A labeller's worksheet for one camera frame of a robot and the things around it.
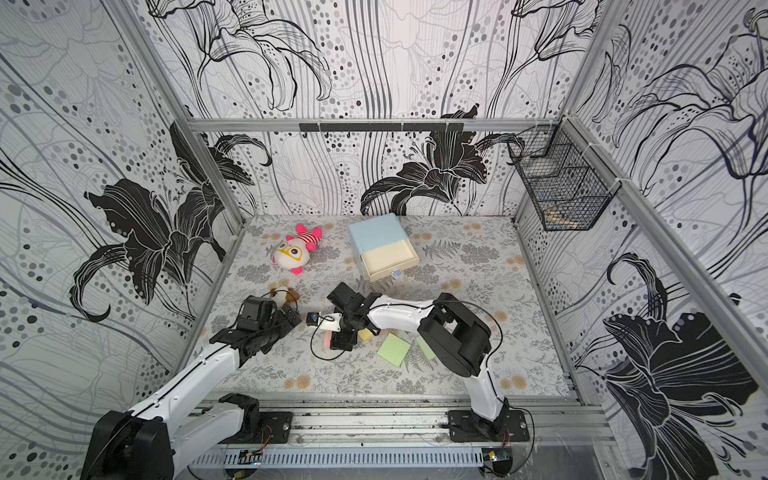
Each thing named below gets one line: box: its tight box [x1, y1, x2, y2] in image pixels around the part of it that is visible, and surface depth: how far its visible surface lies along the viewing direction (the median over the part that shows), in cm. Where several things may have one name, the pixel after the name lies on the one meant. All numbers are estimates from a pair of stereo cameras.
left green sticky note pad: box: [377, 333, 411, 368], surface depth 88 cm
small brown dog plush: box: [268, 281, 300, 306], surface depth 98 cm
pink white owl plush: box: [271, 224, 323, 275], surface depth 103 cm
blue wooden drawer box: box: [349, 213, 420, 283], surface depth 95 cm
